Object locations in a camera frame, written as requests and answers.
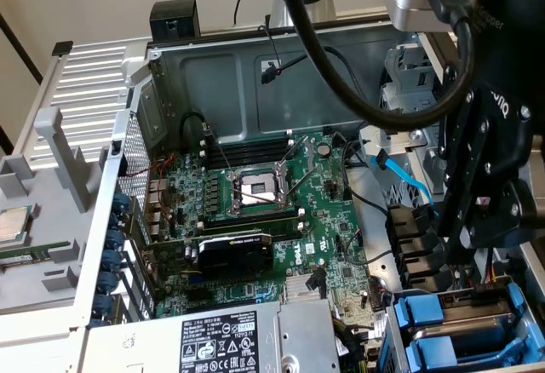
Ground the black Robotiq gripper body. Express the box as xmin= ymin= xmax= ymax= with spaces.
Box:
xmin=466 ymin=0 xmax=545 ymax=178

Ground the blue SATA wire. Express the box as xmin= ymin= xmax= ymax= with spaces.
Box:
xmin=368 ymin=149 xmax=439 ymax=219

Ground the red yellow power wire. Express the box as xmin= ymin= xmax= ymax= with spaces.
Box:
xmin=471 ymin=196 xmax=512 ymax=298

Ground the hard disk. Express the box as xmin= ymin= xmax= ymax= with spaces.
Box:
xmin=392 ymin=281 xmax=531 ymax=338

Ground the blue plastic disk carrier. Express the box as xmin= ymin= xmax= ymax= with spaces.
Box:
xmin=402 ymin=332 xmax=533 ymax=368

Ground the grey metal drive cage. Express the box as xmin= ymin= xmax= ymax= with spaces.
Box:
xmin=378 ymin=34 xmax=452 ymax=198

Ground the green motherboard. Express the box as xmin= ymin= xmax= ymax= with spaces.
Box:
xmin=144 ymin=129 xmax=387 ymax=348

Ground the metal socket cover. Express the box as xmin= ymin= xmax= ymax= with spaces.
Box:
xmin=276 ymin=135 xmax=317 ymax=198

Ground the blue drive caddy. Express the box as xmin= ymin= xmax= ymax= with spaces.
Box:
xmin=385 ymin=274 xmax=544 ymax=373

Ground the metal locking lever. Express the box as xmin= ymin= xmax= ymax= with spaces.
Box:
xmin=238 ymin=192 xmax=280 ymax=207
xmin=202 ymin=122 xmax=234 ymax=177

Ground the silver finned heat sink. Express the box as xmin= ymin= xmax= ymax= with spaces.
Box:
xmin=284 ymin=277 xmax=331 ymax=305

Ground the metal CPU socket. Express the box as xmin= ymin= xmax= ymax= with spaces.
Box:
xmin=225 ymin=164 xmax=297 ymax=217

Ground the black RAM slot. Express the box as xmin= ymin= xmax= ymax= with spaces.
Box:
xmin=198 ymin=145 xmax=295 ymax=170
xmin=198 ymin=207 xmax=306 ymax=226
xmin=199 ymin=218 xmax=306 ymax=241
xmin=198 ymin=130 xmax=295 ymax=155

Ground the black graphics card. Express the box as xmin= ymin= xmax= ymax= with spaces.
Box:
xmin=142 ymin=230 xmax=276 ymax=284

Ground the open grey PC case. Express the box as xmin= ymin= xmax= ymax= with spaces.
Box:
xmin=70 ymin=9 xmax=545 ymax=373

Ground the grey power supply unit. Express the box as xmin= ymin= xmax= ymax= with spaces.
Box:
xmin=78 ymin=298 xmax=341 ymax=373

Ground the black box-shaped block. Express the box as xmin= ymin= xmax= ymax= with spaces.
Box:
xmin=149 ymin=0 xmax=201 ymax=43

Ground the grey plastic parts rack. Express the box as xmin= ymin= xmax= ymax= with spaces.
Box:
xmin=0 ymin=106 xmax=107 ymax=317

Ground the small black clamp block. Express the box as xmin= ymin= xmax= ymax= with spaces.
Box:
xmin=50 ymin=40 xmax=75 ymax=57

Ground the green RAM stick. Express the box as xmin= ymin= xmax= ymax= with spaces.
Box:
xmin=0 ymin=239 xmax=72 ymax=267

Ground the silver CPU chip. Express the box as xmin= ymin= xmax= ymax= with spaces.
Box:
xmin=0 ymin=205 xmax=34 ymax=250

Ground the black plastic wire holder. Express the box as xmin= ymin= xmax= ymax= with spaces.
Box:
xmin=385 ymin=202 xmax=456 ymax=294

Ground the thick black camera cable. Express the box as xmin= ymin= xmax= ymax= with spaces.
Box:
xmin=272 ymin=0 xmax=476 ymax=131

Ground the black curved wire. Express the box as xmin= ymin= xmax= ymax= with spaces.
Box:
xmin=340 ymin=136 xmax=389 ymax=216

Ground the black wire with flat plug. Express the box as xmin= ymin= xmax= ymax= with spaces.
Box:
xmin=307 ymin=265 xmax=328 ymax=300

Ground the yellow black wire bundle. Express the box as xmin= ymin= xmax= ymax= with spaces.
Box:
xmin=334 ymin=319 xmax=381 ymax=373

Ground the thin red black wire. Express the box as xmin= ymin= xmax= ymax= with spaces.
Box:
xmin=257 ymin=23 xmax=284 ymax=76

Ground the black looped wire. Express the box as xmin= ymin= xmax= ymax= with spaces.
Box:
xmin=180 ymin=111 xmax=213 ymax=144

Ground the red twisted wire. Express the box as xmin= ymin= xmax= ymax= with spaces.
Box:
xmin=126 ymin=153 xmax=176 ymax=180

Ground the dark brown wooden rail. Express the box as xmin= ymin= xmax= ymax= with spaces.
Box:
xmin=0 ymin=11 xmax=43 ymax=84

